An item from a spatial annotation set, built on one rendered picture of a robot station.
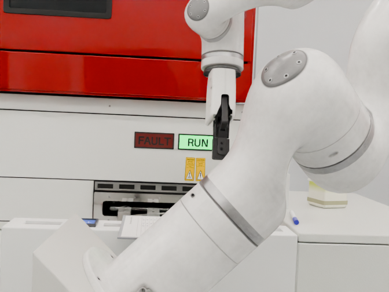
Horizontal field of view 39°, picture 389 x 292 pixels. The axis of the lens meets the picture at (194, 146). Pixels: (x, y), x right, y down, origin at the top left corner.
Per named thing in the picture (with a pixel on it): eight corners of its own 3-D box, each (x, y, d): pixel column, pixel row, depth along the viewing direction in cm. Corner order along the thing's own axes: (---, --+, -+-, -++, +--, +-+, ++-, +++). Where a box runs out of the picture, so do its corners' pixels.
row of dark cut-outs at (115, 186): (95, 189, 164) (95, 181, 164) (241, 194, 167) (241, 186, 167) (94, 189, 163) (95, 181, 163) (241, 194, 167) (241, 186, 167)
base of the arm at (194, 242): (174, 384, 68) (286, 283, 67) (68, 270, 67) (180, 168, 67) (178, 328, 87) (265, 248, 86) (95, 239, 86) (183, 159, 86)
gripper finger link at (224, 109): (220, 86, 107) (217, 109, 110) (223, 109, 101) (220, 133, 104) (226, 86, 107) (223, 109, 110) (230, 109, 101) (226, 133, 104)
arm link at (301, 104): (270, 260, 75) (401, 142, 75) (193, 183, 65) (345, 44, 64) (232, 214, 85) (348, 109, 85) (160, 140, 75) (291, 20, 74)
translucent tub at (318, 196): (305, 204, 142) (307, 177, 142) (330, 203, 145) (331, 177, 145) (323, 208, 135) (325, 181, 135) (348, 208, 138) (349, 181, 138)
